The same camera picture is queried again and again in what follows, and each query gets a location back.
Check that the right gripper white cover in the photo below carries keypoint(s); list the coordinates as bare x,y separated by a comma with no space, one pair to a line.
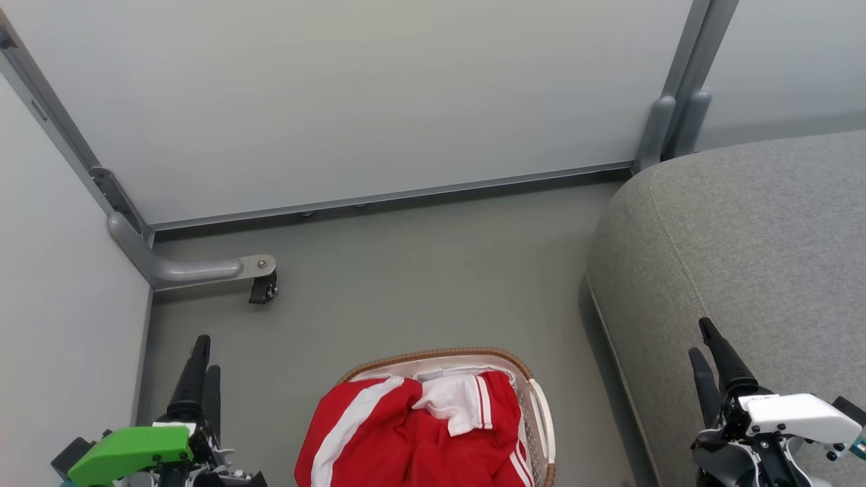
791,414

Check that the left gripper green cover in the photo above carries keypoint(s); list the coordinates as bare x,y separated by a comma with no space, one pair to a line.
128,452

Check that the red and white garment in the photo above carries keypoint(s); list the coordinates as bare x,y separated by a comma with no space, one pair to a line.
379,439

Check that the red towel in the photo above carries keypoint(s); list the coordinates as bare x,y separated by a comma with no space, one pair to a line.
494,446

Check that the grey fabric sofa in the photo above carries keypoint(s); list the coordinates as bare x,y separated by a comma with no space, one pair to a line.
744,257

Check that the black caster wheel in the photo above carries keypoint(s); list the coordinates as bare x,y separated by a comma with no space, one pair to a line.
262,289

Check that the grey partition foot with plate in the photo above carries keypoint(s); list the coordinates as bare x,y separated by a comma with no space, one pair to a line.
183,270

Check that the white laundry basket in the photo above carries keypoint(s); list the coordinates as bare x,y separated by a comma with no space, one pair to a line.
539,412

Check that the grey rounded partition foot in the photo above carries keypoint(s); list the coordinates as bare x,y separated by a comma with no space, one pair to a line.
691,122
655,135

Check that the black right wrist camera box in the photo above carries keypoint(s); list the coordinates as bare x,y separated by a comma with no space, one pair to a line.
851,411

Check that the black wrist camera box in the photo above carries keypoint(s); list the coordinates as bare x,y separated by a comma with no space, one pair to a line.
851,411
71,458

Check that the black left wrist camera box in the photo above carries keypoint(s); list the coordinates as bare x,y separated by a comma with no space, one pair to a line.
71,458

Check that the grey partition bottom rail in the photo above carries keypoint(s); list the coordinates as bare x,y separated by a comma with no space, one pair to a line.
406,195

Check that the grey partition post with hinge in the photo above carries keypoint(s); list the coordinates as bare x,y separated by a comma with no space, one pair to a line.
61,128

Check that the grey double partition post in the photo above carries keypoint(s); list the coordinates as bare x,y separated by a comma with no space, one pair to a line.
700,47

